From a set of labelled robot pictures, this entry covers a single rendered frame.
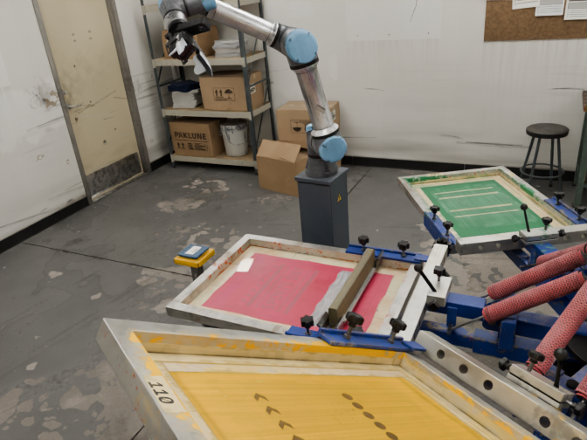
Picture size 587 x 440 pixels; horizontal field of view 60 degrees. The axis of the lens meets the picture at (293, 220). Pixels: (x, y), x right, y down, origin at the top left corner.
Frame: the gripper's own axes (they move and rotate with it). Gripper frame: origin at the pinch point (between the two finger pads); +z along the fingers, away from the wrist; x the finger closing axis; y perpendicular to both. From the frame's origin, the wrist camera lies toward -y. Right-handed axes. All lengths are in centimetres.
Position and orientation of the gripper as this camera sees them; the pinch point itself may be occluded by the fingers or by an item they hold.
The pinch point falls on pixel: (197, 65)
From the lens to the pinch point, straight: 173.6
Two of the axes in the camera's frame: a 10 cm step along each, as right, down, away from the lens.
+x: -5.3, -2.2, -8.2
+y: -7.7, 5.2, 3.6
